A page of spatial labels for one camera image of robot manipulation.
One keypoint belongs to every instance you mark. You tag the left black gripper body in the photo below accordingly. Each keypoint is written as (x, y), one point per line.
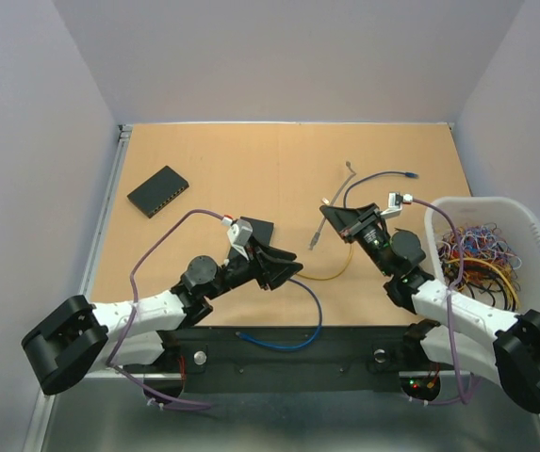
(237, 270)

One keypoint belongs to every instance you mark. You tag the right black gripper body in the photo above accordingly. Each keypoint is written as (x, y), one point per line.
(372, 238)

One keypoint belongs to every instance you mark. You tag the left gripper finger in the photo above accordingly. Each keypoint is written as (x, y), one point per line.
(275, 276)
(260, 251)

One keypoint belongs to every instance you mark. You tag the black network switch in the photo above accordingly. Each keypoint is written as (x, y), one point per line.
(262, 231)
(157, 191)

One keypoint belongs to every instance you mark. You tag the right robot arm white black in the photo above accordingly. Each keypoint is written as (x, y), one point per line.
(502, 346)

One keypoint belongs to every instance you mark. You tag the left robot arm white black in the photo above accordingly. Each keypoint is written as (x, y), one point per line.
(79, 337)

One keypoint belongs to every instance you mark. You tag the white plastic bin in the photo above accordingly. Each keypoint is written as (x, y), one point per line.
(500, 241)

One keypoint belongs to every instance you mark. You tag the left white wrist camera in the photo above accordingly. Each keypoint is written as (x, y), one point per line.
(239, 233)

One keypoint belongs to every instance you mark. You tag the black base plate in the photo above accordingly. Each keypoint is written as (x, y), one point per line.
(225, 360)

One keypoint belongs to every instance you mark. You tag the aluminium frame rail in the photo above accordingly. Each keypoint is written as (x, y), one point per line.
(97, 242)

